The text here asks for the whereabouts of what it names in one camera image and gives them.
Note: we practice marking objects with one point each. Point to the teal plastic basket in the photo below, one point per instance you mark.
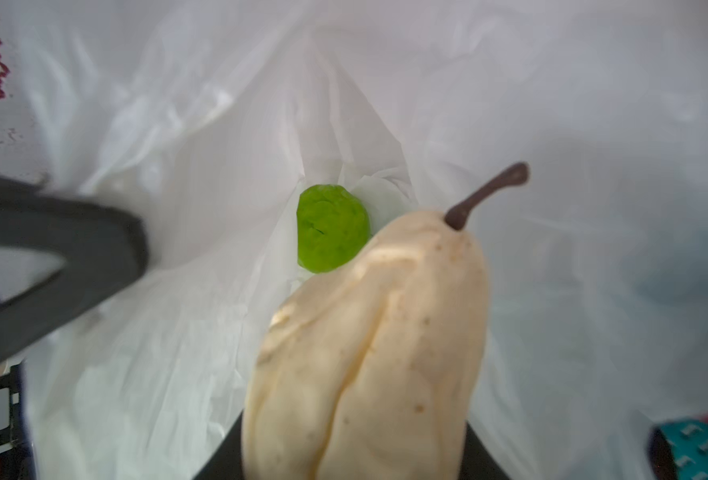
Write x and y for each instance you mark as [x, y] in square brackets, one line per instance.
[679, 450]

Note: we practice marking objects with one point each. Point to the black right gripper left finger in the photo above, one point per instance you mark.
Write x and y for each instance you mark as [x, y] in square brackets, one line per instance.
[226, 462]

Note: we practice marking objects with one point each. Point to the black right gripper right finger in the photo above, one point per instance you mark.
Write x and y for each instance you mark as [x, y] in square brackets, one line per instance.
[477, 462]

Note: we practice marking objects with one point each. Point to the white plastic bag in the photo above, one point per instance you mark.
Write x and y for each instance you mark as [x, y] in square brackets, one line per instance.
[208, 118]

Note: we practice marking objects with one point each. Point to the lime green fruit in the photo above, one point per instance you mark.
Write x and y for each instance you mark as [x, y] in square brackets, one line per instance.
[332, 225]

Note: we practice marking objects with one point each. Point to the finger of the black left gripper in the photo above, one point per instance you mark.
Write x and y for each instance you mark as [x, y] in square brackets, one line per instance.
[104, 251]

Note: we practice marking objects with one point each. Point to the cream pear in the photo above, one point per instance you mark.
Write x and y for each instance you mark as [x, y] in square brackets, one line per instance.
[367, 372]

